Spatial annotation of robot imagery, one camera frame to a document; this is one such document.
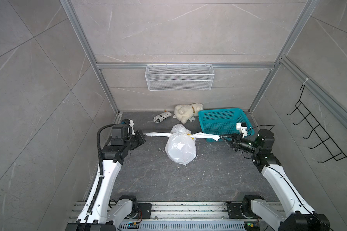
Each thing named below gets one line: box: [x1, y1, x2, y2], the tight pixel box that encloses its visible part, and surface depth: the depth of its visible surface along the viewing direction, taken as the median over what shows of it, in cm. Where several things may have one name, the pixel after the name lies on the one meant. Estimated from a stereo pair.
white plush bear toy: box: [173, 102, 204, 125], surface depth 112 cm
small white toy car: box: [153, 111, 173, 123], surface depth 114 cm
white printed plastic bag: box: [144, 123, 221, 166], surface depth 70 cm
